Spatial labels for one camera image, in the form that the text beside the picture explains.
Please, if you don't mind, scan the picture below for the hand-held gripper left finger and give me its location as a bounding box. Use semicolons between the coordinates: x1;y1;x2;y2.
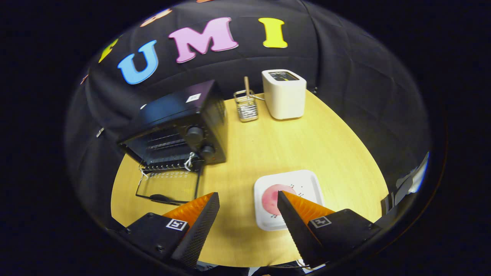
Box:
115;192;221;269

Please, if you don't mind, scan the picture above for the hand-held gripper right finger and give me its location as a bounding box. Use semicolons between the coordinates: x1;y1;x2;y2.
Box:
277;191;382;269

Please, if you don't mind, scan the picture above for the metal wire oven rack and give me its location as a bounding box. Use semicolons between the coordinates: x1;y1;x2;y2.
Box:
142;128;202;172

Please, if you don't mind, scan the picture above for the black toaster oven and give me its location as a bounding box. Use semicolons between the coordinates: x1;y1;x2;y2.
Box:
117;79;227;205

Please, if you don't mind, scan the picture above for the white toaster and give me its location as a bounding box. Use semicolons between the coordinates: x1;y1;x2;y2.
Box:
262;69;307;120

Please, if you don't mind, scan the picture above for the pink round food slice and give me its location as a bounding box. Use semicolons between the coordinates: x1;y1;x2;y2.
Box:
262;184;297;216

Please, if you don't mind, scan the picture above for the white square plate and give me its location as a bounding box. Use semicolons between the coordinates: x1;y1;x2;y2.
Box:
254;170;325;232

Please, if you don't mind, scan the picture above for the metal wire utensil holder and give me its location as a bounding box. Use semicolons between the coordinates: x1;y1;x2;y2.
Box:
234;90;266;123

